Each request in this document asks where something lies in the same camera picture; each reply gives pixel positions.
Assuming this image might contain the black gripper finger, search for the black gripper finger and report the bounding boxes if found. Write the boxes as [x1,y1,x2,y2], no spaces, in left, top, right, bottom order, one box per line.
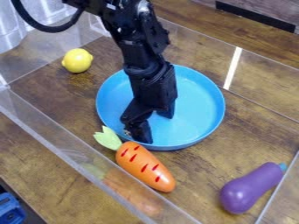
[157,102,175,119]
[121,99,154,144]

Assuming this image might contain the black cable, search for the black cable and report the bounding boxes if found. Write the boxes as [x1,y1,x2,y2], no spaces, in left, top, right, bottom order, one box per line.
[11,0,87,33]

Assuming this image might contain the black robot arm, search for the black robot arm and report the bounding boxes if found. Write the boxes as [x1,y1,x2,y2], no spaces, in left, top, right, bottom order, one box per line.
[62,0,178,144]

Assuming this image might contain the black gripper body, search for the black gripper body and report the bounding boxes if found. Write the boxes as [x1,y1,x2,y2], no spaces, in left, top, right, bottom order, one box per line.
[125,61,178,112]

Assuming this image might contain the yellow toy lemon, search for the yellow toy lemon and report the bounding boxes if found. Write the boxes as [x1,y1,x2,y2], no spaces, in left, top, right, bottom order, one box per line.
[62,48,94,74]

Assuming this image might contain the purple toy eggplant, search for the purple toy eggplant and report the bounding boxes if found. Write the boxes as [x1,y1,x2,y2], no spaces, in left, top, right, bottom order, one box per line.
[219,162,288,214]

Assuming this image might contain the clear acrylic tray wall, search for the clear acrylic tray wall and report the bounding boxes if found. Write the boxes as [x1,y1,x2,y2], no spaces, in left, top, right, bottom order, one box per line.
[0,3,299,224]

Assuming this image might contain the blue round plate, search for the blue round plate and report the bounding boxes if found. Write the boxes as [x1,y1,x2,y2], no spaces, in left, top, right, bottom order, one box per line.
[97,65,226,151]

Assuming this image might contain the blue plastic object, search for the blue plastic object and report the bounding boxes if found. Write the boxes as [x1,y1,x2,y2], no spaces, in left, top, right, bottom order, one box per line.
[0,192,26,224]

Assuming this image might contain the white checkered curtain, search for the white checkered curtain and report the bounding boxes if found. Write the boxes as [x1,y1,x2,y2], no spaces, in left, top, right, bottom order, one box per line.
[0,0,77,54]

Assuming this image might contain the orange toy carrot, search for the orange toy carrot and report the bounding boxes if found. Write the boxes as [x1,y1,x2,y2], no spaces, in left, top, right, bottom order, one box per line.
[94,126,177,193]

